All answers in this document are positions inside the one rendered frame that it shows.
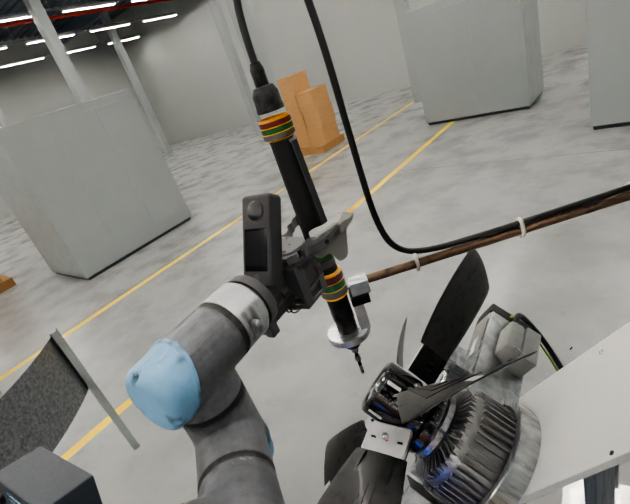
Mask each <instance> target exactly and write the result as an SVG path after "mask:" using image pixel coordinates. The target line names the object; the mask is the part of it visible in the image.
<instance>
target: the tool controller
mask: <svg viewBox="0 0 630 504"><path fill-rule="evenodd" d="M0 504H103V503H102V500H101V497H100V494H99V491H98V488H97V485H96V482H95V479H94V476H93V475H92V474H90V473H88V472H87V471H85V470H83V469H81V468H79V467H78V466H76V465H74V464H72V463H70V462H69V461H67V460H65V459H63V458H62V457H60V456H58V455H56V454H54V453H53V452H51V451H49V450H47V449H45V448H44V447H42V446H40V447H38V448H36V449H35V450H33V451H31V452H30V453H28V454H26V455H25V456H23V457H21V458H20V459H18V460H16V461H15V462H13V463H11V464H10V465H8V466H6V467H5V468H3V469H1V470H0Z"/></svg>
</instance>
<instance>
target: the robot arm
mask: <svg viewBox="0 0 630 504"><path fill-rule="evenodd" d="M242 218H243V265H244V275H237V276H235V277H233V278H232V279H231V280H230V281H229V282H228V283H225V284H223V285H221V286H220V287H219V288H218V289H217V290H216V291H215V292H214V293H212V294H211V295H210V296H209V297H208V298H207V299H206V300H205V301H203V302H202V303H201V304H200V305H199V307H198V308H196V309H195V310H194V311H193V312H192V313H191V314H189V315H188V316H187V317H186V318H185V319H184V320H183V321H182V322H180V323H179V324H178V325H177V326H176V327H175V328H174V329H173V330H171V331H170V332H169V333H168V334H167V335H166V336H165V337H163V338H162V339H160V340H158V341H156V342H155V343H154V344H153V345H152V346H151V348H150V350H149V351H148V352H147V353H146V354H145V355H144V356H143V357H142V358H141V359H140V360H139V361H138V362H137V363H136V364H135V365H134V366H133V367H132V368H131V369H130V370H129V372H128V373H127V375H126V379H125V387H126V391H127V393H128V395H129V397H130V399H131V401H132V402H133V403H134V405H135V406H136V407H137V408H138V409H140V410H141V411H142V412H143V414H144V416H146V417H147V418H148V419H149V420H150V421H152V422H153V423H155V424H156V425H158V426H160V427H161V428H164V429H167V430H177V429H179V428H181V427H182V426H183V428H184V429H185V431H186V433H187V434H188V436H189V437H190V439H191V441H192V443H193V445H194V448H195V458H196V472H197V486H198V488H197V492H198V498H196V499H193V500H190V501H188V502H185V503H182V504H285V502H284V499H283V495H282V492H281V488H280V485H279V481H278V478H277V474H276V469H275V465H274V462H273V454H274V444H273V441H272V439H271V435H270V431H269V428H268V426H267V424H266V422H265V420H264V419H263V418H262V417H261V415H260V414H259V412H258V410H257V408H256V406H255V404H254V402H253V400H252V398H251V397H250V395H249V393H248V391H247V389H246V387H245V385H244V383H243V381H242V380H241V378H240V376H239V374H238V373H237V371H236V369H235V367H236V365H237V364H238V363H239V362H240V361H241V360H242V358H243V357H244V356H245V355H246V354H247V353H248V351H249V350H250V348H251V347H252V346H253V345H254V344H255V343H256V342H257V340H258V339H259V338H260V337H261V336H262V335H266V336H267V337H270V338H275V337H276V336H277V334H278V333H279V332H280V329H279V327H278V325H277V321H278V320H279V319H280V318H281V317H282V316H283V314H284V313H285V312H286V311H287V312H288V310H290V311H289V312H288V313H290V312H292V313H297V312H299V311H300V310H301V309H310V308H311V307H312V306H313V304H314V303H315V302H316V301H317V299H318V298H319V297H320V296H321V295H322V293H323V292H324V291H325V290H326V288H327V287H328V286H327V283H326V281H325V278H324V273H323V270H322V267H321V264H320V262H315V260H314V257H313V256H315V257H317V258H323V257H324V256H326V255H328V254H332V255H333V256H334V257H335V258H336V259H337V260H339V261H342V260H344V259H345V258H346V257H347V255H348V241H347V227H348V225H349V224H350V223H351V221H352V219H353V213H352V212H339V213H338V214H337V215H336V216H335V217H333V218H331V219H329V220H328V221H327V222H326V223H325V224H323V225H321V226H319V227H316V228H314V229H312V230H311V231H309V236H310V238H308V239H306V240H305V239H304V238H303V237H302V236H300V237H293V235H292V233H293V232H295V228H296V227H297V226H298V225H299V223H298V220H297V217H296V216H293V217H291V218H289V219H288V220H286V221H284V222H283V223H281V198H280V196H279V195H277V194H273V193H263V194H257V195H250V196H245V197H244V198H243V199H242ZM319 291H320V292H319ZM318 292H319V293H318ZM317 293H318V294H317ZM314 297H315V298H314ZM313 298H314V299H313ZM296 304H301V305H296ZM292 310H297V311H296V312H293V311H292Z"/></svg>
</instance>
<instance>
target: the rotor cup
mask: <svg viewBox="0 0 630 504"><path fill-rule="evenodd" d="M388 380H389V381H391V382H392V383H394V384H395V385H397V386H398V387H399V388H401V391H400V392H402V391H406V390H408V387H412V388H415V387H414V384H416V383H420V386H421V387H422V386H423V383H422V382H421V381H420V380H419V379H417V378H416V377H414V376H413V375H411V374H410V373H409V372H407V371H406V370H404V369H403V368H401V367H400V366H398V365H397V364H395V363H394V362H389V363H388V364H387V365H386V366H385V367H384V368H383V369H382V371H381V372H380V373H379V375H378V376H377V378H376V379H375V381H374V382H373V384H372V386H371V387H370V389H369V391H368V393H367V394H366V396H365V398H364V400H363V403H362V410H363V412H365V413H366V414H367V415H369V416H370V417H372V418H373V419H374V420H376V421H378V422H382V423H386V424H390V425H394V426H399V427H403V428H407V429H410V430H411V431H412V433H413V434H415V437H414V440H413V442H412V445H411V448H410V450H409V452H410V453H416V452H417V451H419V450H420V449H421V448H422V447H423V446H424V445H425V444H426V443H427V441H428V440H429V439H430V437H431V436H432V435H433V433H434V432H435V430H436V428H437V427H438V425H439V423H440V421H441V419H442V417H443V415H444V412H445V410H446V407H447V403H448V398H447V399H446V400H444V401H442V402H441V403H439V404H437V405H436V406H434V407H432V408H431V409H429V410H427V411H426V412H424V413H423V414H421V415H419V416H418V417H416V418H414V419H413V420H411V421H409V422H407V423H405V424H402V422H401V418H400V413H399V409H398V403H392V401H394V400H396V399H397V397H393V395H394V394H398V393H399V391H398V390H396V389H395V388H393V387H392V386H390V385H389V384H388V383H387V382H388ZM379 382H380V384H379V385H378V387H377V389H376V390H375V385H376V384H377V383H379ZM369 409H370V410H372V411H373V412H374V413H376V414H377V415H379V416H380V417H381V418H382V419H381V420H380V419H379V418H377V417H376V416H375V415H373V414H372V413H370V412H369V411H368V410H369Z"/></svg>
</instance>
